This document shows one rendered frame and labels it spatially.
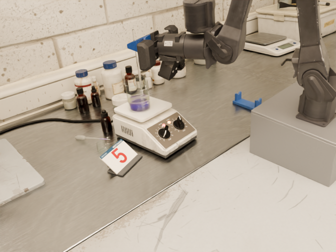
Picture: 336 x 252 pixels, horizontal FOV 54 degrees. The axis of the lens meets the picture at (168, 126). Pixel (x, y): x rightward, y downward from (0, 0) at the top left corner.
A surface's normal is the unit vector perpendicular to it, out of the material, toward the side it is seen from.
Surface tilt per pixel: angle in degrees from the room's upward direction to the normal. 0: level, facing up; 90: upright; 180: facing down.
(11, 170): 0
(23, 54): 90
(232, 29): 65
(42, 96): 90
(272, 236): 0
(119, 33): 90
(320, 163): 90
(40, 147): 0
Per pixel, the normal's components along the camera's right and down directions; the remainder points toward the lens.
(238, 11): -0.42, 0.52
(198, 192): -0.08, -0.88
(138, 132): -0.68, 0.40
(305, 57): -0.50, 0.03
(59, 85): 0.66, 0.31
